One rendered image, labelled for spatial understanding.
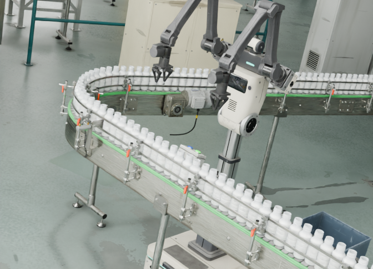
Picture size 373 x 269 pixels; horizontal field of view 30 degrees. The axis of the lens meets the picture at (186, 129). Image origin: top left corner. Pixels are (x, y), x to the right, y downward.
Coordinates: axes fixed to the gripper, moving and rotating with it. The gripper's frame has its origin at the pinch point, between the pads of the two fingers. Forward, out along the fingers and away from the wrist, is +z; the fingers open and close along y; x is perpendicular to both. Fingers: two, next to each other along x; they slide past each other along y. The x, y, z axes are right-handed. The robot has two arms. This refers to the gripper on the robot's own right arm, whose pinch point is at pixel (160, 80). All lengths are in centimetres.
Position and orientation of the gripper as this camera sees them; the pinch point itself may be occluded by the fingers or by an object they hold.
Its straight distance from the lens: 390.3
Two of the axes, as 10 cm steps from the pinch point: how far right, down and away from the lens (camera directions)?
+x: 7.0, 3.8, -6.1
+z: -1.9, 9.1, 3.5
